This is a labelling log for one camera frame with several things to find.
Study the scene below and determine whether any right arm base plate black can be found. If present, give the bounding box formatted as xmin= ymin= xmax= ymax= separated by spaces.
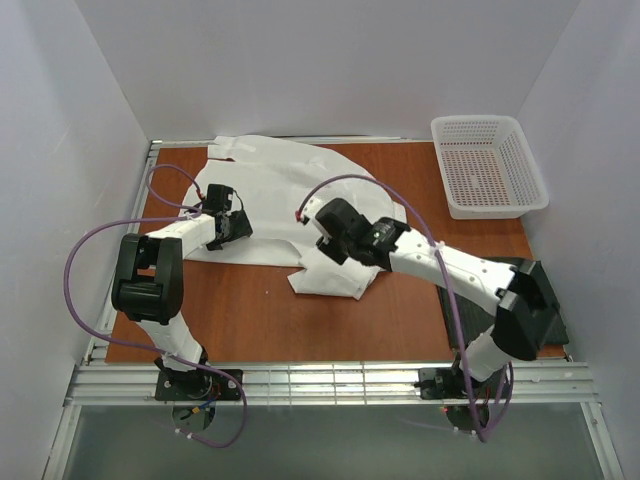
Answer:
xmin=413 ymin=367 xmax=511 ymax=402

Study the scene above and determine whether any purple cable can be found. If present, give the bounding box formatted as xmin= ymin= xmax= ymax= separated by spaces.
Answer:
xmin=68 ymin=164 xmax=249 ymax=449
xmin=297 ymin=173 xmax=514 ymax=444

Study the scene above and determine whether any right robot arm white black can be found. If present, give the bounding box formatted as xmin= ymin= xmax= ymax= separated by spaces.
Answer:
xmin=300 ymin=198 xmax=560 ymax=386

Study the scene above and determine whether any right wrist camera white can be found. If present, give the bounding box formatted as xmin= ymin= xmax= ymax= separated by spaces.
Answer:
xmin=296 ymin=196 xmax=329 ymax=238

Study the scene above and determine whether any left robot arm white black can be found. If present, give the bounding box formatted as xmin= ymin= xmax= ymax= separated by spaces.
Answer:
xmin=111 ymin=184 xmax=253 ymax=374

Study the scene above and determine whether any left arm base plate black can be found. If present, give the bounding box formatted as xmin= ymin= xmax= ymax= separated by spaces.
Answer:
xmin=154 ymin=369 xmax=243 ymax=402

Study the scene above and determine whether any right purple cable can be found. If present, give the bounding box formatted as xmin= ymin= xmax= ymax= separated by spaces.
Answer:
xmin=297 ymin=173 xmax=514 ymax=444

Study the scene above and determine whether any aluminium frame rail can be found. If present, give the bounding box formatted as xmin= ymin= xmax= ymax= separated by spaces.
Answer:
xmin=67 ymin=140 xmax=624 ymax=479

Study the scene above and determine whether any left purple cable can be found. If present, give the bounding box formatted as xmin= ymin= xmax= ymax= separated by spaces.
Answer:
xmin=68 ymin=164 xmax=249 ymax=449

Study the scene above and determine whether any dark striped folded shirt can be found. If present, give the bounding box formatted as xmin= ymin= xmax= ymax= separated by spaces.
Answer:
xmin=455 ymin=257 xmax=569 ymax=361

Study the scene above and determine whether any white long sleeve shirt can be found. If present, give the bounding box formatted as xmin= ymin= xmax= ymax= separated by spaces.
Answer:
xmin=189 ymin=135 xmax=406 ymax=299

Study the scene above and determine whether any white plastic basket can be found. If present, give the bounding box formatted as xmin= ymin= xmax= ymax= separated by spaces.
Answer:
xmin=431 ymin=115 xmax=549 ymax=220

